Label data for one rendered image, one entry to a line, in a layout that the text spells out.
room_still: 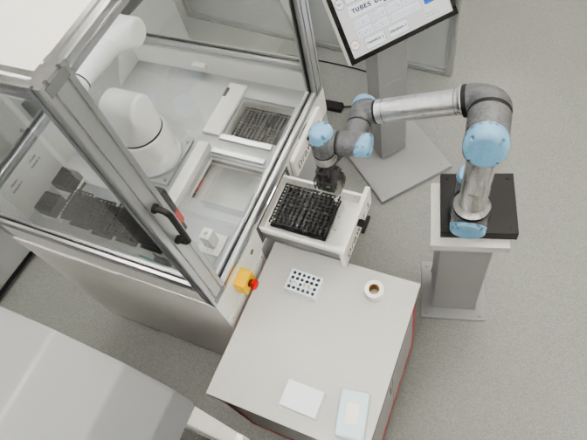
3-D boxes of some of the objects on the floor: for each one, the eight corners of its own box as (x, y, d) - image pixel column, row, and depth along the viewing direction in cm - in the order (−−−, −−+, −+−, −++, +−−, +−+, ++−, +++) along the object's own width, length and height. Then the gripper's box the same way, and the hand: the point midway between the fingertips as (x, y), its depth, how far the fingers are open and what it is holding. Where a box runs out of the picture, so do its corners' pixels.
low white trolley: (416, 346, 258) (421, 284, 193) (375, 479, 232) (365, 459, 167) (304, 309, 276) (274, 241, 212) (255, 429, 251) (204, 393, 186)
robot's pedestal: (482, 264, 272) (508, 181, 207) (485, 321, 258) (514, 250, 193) (421, 262, 278) (428, 180, 214) (420, 317, 264) (427, 248, 199)
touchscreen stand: (451, 168, 303) (472, 22, 216) (382, 204, 299) (375, 71, 212) (403, 112, 329) (404, -39, 242) (338, 145, 325) (316, 3, 238)
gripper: (304, 168, 175) (314, 202, 193) (335, 175, 172) (342, 209, 190) (314, 147, 179) (321, 183, 197) (345, 154, 175) (350, 190, 193)
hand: (334, 188), depth 193 cm, fingers open, 3 cm apart
